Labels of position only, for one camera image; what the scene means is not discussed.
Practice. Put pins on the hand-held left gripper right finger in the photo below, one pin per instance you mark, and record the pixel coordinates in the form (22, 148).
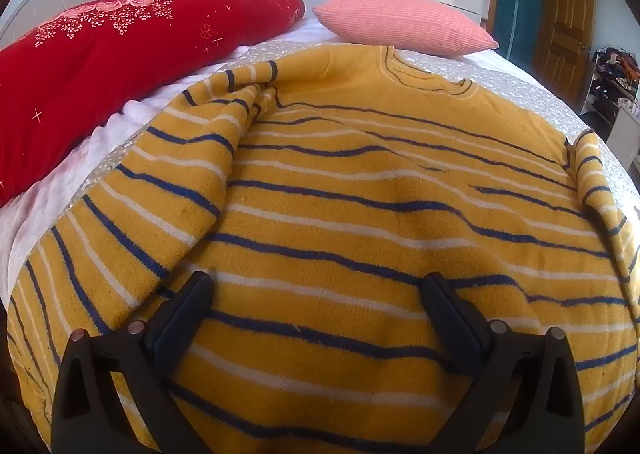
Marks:
(446, 309)

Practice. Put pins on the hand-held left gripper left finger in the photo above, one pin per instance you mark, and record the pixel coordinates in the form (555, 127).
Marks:
(186, 306)

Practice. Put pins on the yellow striped sweater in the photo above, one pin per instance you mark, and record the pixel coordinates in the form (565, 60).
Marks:
(350, 214)

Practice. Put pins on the red floral pillow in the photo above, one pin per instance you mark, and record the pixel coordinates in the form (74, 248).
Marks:
(100, 73)

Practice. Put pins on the cluttered white shelf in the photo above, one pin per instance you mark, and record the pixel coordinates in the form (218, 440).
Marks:
(612, 83)

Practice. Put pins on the pink ribbed pillow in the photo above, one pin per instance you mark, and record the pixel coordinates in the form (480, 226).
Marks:
(405, 21)

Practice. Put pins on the wooden door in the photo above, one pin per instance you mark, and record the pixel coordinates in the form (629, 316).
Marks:
(565, 28)

